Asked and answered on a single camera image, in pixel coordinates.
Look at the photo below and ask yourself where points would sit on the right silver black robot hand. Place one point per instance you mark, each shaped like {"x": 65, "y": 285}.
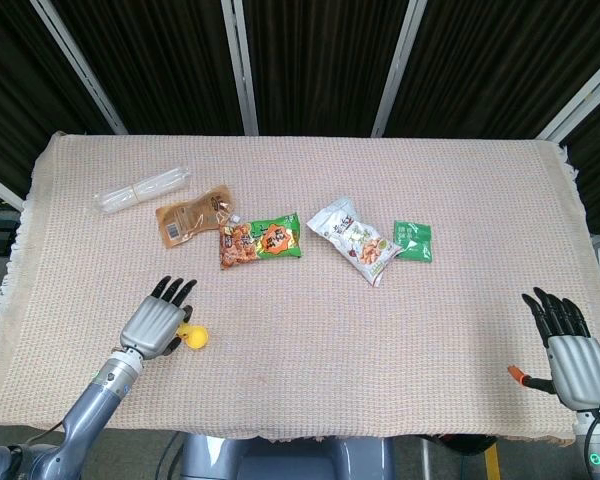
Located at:
{"x": 575, "y": 365}

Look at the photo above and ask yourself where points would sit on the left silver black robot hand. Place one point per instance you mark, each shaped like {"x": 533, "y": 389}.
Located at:
{"x": 150, "y": 325}

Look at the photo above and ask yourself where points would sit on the yellow toy chick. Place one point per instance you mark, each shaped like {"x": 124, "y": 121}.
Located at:
{"x": 183, "y": 331}

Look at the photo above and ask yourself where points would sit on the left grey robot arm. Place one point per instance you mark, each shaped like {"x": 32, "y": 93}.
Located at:
{"x": 80, "y": 415}

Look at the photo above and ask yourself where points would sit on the brown snack packet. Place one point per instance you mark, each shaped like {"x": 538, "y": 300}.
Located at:
{"x": 190, "y": 220}

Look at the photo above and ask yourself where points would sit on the clear plastic straw bundle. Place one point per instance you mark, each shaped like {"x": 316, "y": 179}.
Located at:
{"x": 140, "y": 192}

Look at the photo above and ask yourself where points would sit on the green orange snack bag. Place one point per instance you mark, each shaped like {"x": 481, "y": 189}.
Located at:
{"x": 260, "y": 242}

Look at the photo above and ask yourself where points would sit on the pink woven tablecloth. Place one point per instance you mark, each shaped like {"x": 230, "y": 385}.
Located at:
{"x": 330, "y": 340}

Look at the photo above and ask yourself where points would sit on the grey robot torso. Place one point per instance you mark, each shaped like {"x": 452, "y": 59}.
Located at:
{"x": 290, "y": 460}

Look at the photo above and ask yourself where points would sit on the small green packet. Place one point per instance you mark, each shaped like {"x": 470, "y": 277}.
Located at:
{"x": 414, "y": 242}

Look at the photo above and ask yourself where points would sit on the white snack bag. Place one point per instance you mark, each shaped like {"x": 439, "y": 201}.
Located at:
{"x": 355, "y": 240}

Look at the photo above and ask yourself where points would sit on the dark pleated curtain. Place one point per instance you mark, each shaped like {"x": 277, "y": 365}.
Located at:
{"x": 320, "y": 65}

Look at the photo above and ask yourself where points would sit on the white frame post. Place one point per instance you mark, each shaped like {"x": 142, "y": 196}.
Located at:
{"x": 399, "y": 65}
{"x": 241, "y": 65}
{"x": 580, "y": 95}
{"x": 0, "y": 187}
{"x": 80, "y": 65}

